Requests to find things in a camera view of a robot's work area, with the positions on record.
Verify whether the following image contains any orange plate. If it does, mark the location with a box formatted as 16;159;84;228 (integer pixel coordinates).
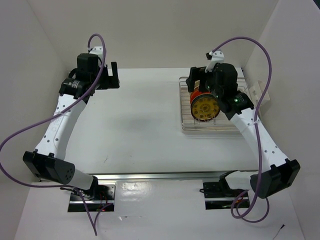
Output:
189;90;213;104

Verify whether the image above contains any yellow patterned plate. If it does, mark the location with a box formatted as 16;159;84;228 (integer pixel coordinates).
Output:
190;97;220;122

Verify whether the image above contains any cream floral plate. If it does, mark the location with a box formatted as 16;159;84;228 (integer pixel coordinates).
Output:
193;80;200;92

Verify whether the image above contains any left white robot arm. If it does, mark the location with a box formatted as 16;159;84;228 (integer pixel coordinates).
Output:
22;47;120;200

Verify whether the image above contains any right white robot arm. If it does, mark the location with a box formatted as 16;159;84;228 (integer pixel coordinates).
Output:
186;63;301;199

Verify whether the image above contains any white cutlery holder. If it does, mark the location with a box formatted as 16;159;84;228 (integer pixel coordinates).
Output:
249;80;270;107

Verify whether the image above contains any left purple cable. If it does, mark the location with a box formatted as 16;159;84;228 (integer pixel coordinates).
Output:
0;34;110;236

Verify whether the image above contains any purple cable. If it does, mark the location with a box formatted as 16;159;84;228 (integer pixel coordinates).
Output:
0;34;110;236
212;36;273;223

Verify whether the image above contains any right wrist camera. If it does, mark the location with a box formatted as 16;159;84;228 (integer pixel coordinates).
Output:
204;50;225;73

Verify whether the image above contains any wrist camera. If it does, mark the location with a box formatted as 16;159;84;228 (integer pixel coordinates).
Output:
88;46;103;58
204;50;225;73

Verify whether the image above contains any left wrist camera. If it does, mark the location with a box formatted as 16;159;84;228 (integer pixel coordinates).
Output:
88;46;103;58

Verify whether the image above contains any wire dish rack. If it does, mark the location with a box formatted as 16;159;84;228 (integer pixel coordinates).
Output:
178;76;239;135

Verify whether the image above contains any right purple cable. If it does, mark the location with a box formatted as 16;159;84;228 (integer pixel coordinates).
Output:
212;36;273;223

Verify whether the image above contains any aluminium rail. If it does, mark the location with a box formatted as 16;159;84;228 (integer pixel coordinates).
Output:
94;171;228;182

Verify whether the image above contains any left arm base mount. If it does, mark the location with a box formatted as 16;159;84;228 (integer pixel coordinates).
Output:
67;182;116;213

